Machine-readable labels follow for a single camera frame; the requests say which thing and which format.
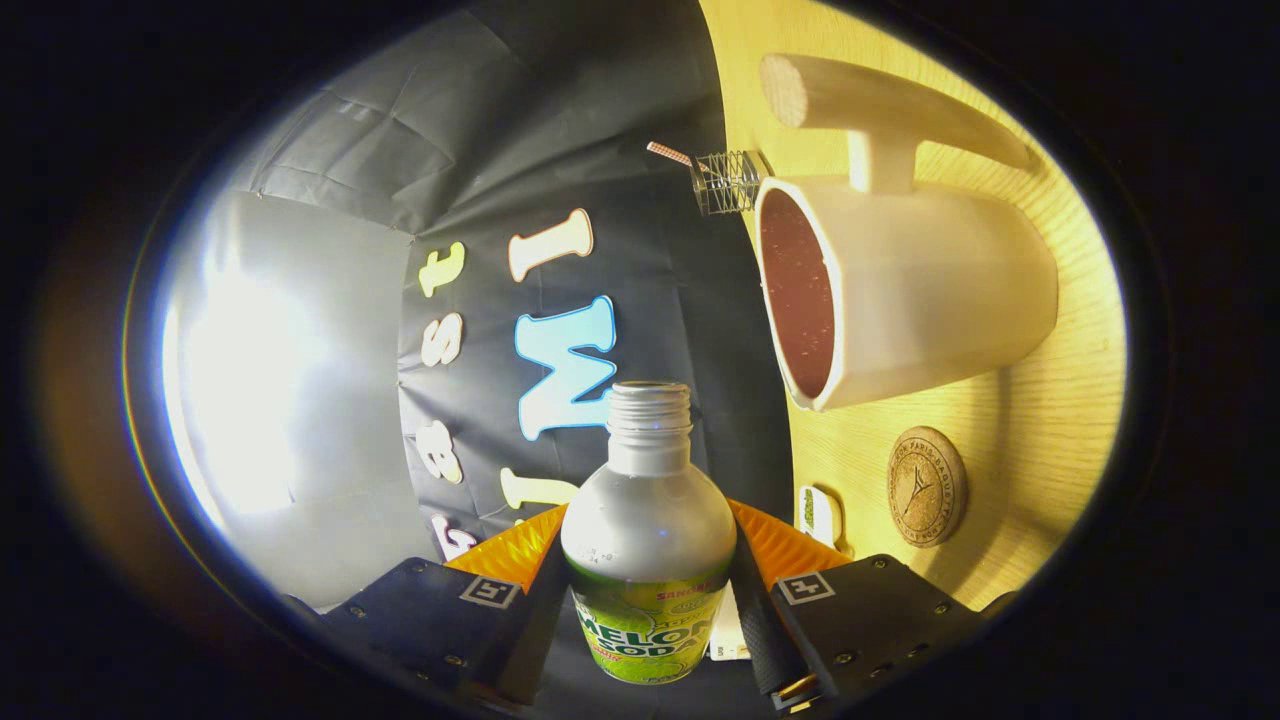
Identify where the white cup with wooden handle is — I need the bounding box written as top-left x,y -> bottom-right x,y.
753,53 -> 1059,413

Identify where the white divided bean plate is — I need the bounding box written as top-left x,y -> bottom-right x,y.
797,486 -> 844,550

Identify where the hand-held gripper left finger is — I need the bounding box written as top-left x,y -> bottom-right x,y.
290,503 -> 573,711

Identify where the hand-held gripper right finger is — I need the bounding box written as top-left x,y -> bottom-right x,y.
728,497 -> 1017,713

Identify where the wooden table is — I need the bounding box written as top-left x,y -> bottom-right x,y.
697,0 -> 1129,613

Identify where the silver green-label juice bottle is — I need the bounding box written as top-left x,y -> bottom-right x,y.
560,381 -> 738,686

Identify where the round cork coaster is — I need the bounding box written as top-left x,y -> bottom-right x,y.
887,427 -> 968,548

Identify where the wire mesh holder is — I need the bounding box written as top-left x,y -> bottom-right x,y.
690,149 -> 774,217

